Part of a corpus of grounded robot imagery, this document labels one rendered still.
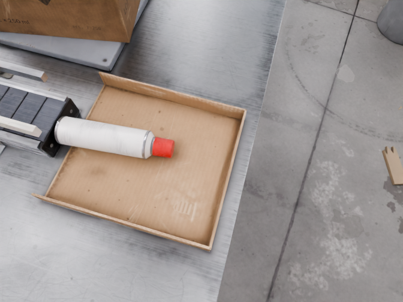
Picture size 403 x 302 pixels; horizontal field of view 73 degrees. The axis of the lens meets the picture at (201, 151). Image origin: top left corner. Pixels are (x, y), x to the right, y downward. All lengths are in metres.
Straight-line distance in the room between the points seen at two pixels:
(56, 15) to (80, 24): 0.04
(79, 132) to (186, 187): 0.21
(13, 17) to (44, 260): 0.48
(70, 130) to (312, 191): 1.20
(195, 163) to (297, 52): 1.51
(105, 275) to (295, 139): 1.26
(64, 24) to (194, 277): 0.55
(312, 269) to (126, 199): 1.06
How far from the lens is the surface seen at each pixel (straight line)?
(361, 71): 2.00
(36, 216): 0.55
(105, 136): 0.49
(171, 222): 0.48
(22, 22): 0.73
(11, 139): 0.57
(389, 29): 2.25
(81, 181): 0.53
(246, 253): 1.33
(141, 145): 0.47
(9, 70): 0.53
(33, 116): 0.57
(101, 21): 0.64
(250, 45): 0.68
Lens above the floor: 1.30
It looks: 66 degrees down
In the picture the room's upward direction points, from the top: 4 degrees clockwise
